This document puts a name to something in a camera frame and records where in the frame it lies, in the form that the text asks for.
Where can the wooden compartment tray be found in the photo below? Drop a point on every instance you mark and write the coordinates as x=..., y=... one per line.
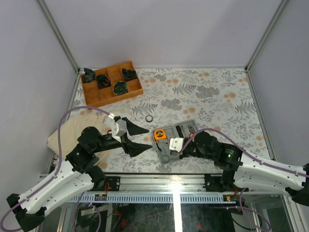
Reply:
x=100, y=97

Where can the beige cloth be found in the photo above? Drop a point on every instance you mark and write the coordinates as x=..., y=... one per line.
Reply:
x=72, y=129

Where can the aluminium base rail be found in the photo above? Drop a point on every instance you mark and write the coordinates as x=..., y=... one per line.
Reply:
x=145, y=188

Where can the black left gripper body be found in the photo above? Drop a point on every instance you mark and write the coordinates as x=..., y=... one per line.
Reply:
x=113, y=144

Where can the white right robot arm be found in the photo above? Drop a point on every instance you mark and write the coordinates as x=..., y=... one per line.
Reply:
x=245, y=170

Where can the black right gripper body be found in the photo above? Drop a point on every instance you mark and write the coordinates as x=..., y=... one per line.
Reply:
x=191, y=150

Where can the grey plastic tool case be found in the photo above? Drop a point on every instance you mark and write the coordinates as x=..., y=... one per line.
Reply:
x=176, y=134

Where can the dark rolled item far left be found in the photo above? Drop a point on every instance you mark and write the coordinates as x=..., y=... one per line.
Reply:
x=89, y=75

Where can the dark rolled item back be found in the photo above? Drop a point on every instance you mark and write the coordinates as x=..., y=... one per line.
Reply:
x=129, y=74

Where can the dark rolled item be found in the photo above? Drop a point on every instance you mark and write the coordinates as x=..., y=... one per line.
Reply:
x=89, y=75
x=120, y=88
x=102, y=81
x=129, y=74

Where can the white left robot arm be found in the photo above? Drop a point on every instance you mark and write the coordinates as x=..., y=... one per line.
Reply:
x=76, y=174

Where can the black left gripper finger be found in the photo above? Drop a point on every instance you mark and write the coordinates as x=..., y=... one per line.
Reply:
x=134, y=129
x=134, y=149

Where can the orange tape measure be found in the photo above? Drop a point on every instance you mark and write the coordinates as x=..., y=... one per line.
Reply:
x=160, y=138

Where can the dark rolled item centre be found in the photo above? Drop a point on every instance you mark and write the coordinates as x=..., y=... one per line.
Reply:
x=120, y=88

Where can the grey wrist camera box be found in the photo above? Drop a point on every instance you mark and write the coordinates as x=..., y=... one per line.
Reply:
x=119, y=130

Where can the black tape roll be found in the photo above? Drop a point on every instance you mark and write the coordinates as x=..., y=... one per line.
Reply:
x=149, y=118

